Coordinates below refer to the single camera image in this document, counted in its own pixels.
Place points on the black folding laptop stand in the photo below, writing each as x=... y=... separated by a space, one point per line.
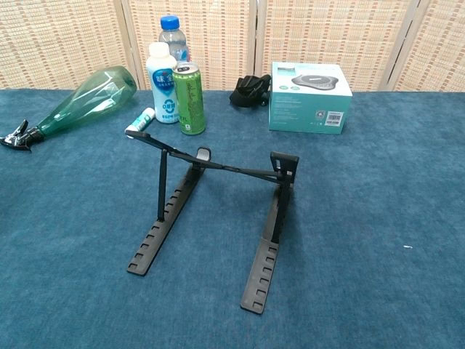
x=162 y=189

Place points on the green drink can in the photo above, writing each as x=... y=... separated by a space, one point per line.
x=190 y=105

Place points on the teal product box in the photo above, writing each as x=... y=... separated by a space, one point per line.
x=309 y=109

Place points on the small white green tube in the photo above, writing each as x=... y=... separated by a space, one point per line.
x=141 y=121

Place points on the white yogurt drink bottle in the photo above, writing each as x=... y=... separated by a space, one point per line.
x=161 y=94

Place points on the blue felt table cover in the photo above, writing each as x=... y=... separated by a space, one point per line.
x=363 y=218

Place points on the clear water bottle blue cap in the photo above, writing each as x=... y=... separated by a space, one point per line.
x=170 y=36

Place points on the green plastic spray bottle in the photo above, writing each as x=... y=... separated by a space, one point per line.
x=91 y=98

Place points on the woven bamboo folding screen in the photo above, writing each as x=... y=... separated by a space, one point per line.
x=72 y=36

